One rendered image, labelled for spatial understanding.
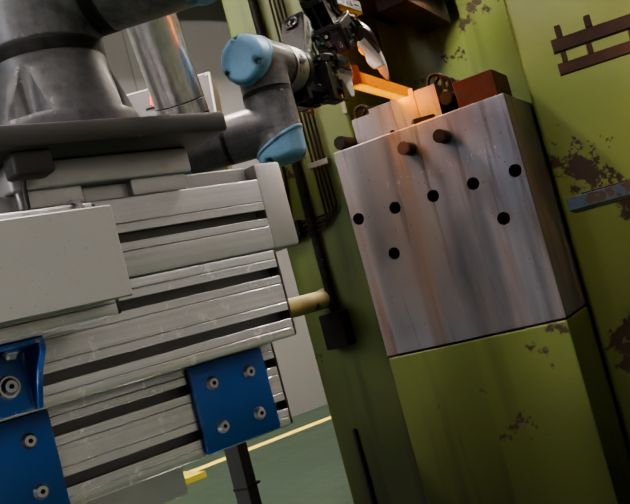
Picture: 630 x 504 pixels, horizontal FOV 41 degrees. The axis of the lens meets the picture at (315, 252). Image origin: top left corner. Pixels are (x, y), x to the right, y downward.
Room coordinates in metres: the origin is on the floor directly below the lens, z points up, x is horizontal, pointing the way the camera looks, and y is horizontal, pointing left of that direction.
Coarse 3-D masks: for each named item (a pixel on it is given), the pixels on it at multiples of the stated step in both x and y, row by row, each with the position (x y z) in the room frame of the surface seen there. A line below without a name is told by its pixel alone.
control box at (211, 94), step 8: (208, 72) 1.93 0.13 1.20; (200, 80) 1.92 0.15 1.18; (208, 80) 1.91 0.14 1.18; (208, 88) 1.90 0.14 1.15; (216, 88) 1.97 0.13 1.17; (128, 96) 1.93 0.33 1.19; (136, 96) 1.93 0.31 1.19; (144, 96) 1.92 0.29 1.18; (208, 96) 1.89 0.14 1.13; (216, 96) 1.93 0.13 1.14; (136, 104) 1.91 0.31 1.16; (144, 104) 1.91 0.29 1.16; (208, 104) 1.88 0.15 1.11; (216, 104) 1.89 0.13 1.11; (144, 112) 1.90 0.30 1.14; (152, 112) 1.89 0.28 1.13; (224, 168) 1.81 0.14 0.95
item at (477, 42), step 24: (456, 0) 2.16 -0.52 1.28; (480, 0) 2.13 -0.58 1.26; (384, 24) 2.25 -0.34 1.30; (456, 24) 2.16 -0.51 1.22; (480, 24) 2.14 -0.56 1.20; (504, 24) 2.11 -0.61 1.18; (384, 48) 2.26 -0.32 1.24; (408, 48) 2.23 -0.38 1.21; (432, 48) 2.20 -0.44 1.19; (456, 48) 2.17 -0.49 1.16; (480, 48) 2.14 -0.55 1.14; (504, 48) 2.12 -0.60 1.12; (408, 72) 2.24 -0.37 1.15; (432, 72) 2.21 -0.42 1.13; (456, 72) 2.18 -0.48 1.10; (480, 72) 2.15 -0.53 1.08; (504, 72) 2.12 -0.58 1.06; (528, 96) 2.10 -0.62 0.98
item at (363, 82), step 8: (360, 72) 1.55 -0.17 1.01; (352, 80) 1.51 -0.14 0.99; (360, 80) 1.51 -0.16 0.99; (368, 80) 1.57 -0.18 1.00; (376, 80) 1.61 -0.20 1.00; (384, 80) 1.65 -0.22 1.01; (360, 88) 1.58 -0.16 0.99; (368, 88) 1.60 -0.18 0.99; (376, 88) 1.61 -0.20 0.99; (384, 88) 1.64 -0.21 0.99; (392, 88) 1.68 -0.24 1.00; (400, 88) 1.72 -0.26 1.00; (408, 88) 1.76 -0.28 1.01; (384, 96) 1.70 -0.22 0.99; (392, 96) 1.71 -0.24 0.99; (400, 96) 1.73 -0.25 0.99
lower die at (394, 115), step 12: (432, 84) 1.72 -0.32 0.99; (408, 96) 1.74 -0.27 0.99; (420, 96) 1.73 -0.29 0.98; (432, 96) 1.72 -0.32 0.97; (372, 108) 1.78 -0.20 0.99; (384, 108) 1.77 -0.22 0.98; (396, 108) 1.76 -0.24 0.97; (408, 108) 1.75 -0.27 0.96; (420, 108) 1.74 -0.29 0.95; (432, 108) 1.72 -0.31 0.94; (444, 108) 1.74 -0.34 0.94; (456, 108) 1.81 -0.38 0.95; (360, 120) 1.80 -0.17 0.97; (372, 120) 1.79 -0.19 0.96; (384, 120) 1.77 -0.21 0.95; (396, 120) 1.76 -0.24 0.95; (408, 120) 1.75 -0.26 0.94; (360, 132) 1.80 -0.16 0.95; (372, 132) 1.79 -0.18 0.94; (384, 132) 1.78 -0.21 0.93
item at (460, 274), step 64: (448, 128) 1.65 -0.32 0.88; (512, 128) 1.60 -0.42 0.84; (448, 192) 1.67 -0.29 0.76; (512, 192) 1.61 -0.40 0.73; (384, 256) 1.75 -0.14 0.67; (448, 256) 1.69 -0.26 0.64; (512, 256) 1.63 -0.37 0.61; (384, 320) 1.77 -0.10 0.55; (448, 320) 1.70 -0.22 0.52; (512, 320) 1.64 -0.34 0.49
